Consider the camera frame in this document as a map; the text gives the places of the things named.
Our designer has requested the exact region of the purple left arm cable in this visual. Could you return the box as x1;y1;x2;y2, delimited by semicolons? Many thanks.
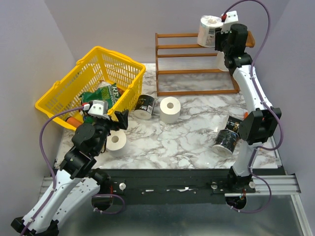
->
38;106;84;195

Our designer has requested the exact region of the green snack bag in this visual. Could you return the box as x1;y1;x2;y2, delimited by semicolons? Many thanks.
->
79;82;124;110

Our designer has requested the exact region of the aluminium rail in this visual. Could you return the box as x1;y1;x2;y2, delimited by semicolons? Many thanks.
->
38;175;301;200

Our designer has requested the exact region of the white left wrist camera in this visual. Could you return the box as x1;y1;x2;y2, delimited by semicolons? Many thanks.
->
83;100;108;118

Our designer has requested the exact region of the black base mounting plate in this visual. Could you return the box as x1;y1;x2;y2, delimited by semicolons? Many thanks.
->
50;168;286;206

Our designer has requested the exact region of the plastic pinkish paper roll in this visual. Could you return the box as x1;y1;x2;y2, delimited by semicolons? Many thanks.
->
197;15;223;48

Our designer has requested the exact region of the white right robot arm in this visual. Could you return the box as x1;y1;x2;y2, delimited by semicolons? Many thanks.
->
215;24;282;193

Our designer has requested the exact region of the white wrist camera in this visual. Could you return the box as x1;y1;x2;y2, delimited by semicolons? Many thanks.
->
220;11;239;34
83;100;108;118

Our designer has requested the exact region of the yellow plastic shopping basket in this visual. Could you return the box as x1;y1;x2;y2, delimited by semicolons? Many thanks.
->
35;46;146;120

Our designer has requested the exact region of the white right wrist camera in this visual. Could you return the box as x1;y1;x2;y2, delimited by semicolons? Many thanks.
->
220;11;239;34

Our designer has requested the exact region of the wooden two-tier shelf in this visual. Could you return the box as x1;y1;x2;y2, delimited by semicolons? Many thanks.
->
155;33;240;96

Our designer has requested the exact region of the black roll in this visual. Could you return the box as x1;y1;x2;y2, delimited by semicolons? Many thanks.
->
225;116;242;136
212;129;240;156
133;94;156;120

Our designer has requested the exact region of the orange carrot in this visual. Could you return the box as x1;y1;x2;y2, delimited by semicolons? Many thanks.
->
66;117;83;128

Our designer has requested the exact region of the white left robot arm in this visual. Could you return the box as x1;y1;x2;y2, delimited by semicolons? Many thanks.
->
11;109;128;236

